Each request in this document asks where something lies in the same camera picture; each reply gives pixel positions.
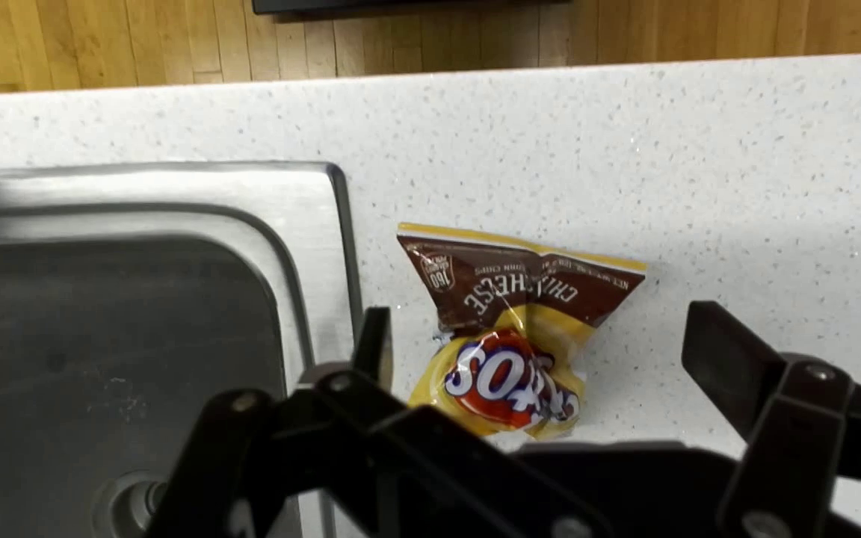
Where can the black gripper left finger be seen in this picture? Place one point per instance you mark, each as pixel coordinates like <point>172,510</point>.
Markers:
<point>349,438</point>

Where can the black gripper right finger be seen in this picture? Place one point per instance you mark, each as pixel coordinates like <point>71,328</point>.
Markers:
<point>798,429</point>

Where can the yellow brown snack packet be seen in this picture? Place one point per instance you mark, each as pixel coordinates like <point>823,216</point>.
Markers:
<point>508,289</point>

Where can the round sink drain strainer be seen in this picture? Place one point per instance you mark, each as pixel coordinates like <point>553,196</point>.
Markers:
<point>131,504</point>

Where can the stainless steel double sink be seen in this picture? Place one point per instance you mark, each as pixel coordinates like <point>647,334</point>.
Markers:
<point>101,331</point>

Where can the black flat object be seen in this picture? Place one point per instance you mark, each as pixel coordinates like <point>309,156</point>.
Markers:
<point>400,4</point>

